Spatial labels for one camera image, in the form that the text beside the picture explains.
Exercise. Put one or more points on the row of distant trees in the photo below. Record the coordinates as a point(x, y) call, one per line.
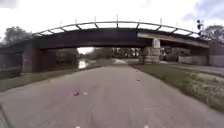
point(103, 52)

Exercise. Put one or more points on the canal water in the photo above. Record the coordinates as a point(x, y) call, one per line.
point(81, 64)

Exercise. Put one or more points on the dark arched bridge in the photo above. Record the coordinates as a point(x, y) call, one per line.
point(90, 37)

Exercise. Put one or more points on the grey asphalt path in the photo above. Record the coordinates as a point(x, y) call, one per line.
point(110, 100)

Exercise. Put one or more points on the grass verge beside road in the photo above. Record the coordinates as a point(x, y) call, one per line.
point(186, 83)

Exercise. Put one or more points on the grass strip beside water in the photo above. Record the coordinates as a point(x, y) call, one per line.
point(30, 78)

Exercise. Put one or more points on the grey road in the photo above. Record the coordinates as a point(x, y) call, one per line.
point(206, 68)

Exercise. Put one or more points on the signal pole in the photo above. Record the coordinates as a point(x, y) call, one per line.
point(199, 24)

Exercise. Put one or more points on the large dark tree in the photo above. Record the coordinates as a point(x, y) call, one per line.
point(15, 33)

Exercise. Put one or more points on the bare-branched tree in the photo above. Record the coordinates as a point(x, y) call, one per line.
point(215, 33)

